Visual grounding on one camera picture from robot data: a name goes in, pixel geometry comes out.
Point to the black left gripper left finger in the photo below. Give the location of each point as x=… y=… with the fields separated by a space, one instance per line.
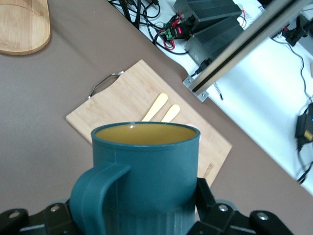
x=36 y=222

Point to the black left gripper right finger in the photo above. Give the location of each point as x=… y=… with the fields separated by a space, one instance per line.
x=227 y=220

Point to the teal mug yellow inside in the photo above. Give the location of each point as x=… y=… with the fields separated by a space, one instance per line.
x=151 y=171

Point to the brown table mat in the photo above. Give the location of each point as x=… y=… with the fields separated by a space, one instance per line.
x=36 y=122

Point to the black power adapter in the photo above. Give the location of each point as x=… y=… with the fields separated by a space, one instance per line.
x=303 y=127

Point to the yellow plastic knife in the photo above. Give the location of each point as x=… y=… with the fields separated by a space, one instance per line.
x=172 y=111

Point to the white desk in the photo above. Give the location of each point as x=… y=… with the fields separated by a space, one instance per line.
x=264 y=98

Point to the black coiled spring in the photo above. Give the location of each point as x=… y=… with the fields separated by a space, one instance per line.
x=217 y=89

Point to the yellow plastic fork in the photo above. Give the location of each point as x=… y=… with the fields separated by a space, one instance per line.
x=159 y=101

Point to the black finned power supply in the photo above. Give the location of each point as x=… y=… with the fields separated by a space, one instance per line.
x=207 y=7
x=215 y=39

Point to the wooden mug tree stand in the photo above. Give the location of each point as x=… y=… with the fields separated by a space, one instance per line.
x=22 y=29

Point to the circuit module red display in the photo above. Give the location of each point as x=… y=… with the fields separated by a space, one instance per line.
x=174 y=30

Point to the black device with red plugs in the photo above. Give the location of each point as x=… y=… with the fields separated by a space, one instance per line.
x=297 y=31

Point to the aluminium camera post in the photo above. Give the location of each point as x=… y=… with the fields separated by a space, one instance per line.
x=244 y=46

